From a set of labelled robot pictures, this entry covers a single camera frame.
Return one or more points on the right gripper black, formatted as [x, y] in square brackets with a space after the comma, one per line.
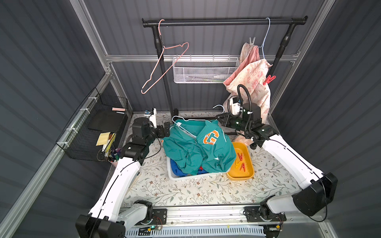
[225, 120]

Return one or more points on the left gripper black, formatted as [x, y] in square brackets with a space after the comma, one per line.
[162, 131]

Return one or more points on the green jacket orange letter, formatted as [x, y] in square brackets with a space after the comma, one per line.
[199, 144]

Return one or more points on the red clothespin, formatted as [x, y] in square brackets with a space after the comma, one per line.
[243, 167]

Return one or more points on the pink floral garment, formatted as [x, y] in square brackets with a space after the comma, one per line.
[252, 73]

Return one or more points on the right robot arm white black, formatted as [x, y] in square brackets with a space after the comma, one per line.
[317, 189]

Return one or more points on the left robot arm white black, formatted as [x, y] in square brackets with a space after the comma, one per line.
[105, 220]

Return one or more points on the white perforated laundry basket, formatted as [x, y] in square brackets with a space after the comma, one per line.
[173, 177]

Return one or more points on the yellow plastic tray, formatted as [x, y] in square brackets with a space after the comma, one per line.
[235, 173]

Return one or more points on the pink pen cup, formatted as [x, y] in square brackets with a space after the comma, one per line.
[114, 156]

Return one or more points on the yellow sticky notepad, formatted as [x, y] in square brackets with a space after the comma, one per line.
[103, 139]

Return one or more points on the white mesh hanging cup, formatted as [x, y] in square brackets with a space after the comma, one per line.
[206, 70]

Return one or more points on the white clothespin on floral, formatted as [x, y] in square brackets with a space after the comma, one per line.
[252, 40]

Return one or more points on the black clothes rack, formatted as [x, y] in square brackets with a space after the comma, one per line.
[154, 25]

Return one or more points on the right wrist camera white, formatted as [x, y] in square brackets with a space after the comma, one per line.
[234, 106]

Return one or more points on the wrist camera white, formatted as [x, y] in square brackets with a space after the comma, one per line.
[234, 106]
[151, 115]

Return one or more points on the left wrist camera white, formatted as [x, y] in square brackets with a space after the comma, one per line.
[151, 115]

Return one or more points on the black wire mesh basket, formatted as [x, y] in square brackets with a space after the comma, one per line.
[99, 113]

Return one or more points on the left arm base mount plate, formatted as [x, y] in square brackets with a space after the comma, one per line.
[159, 217]

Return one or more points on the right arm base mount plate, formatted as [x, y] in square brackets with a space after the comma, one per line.
[261, 213]

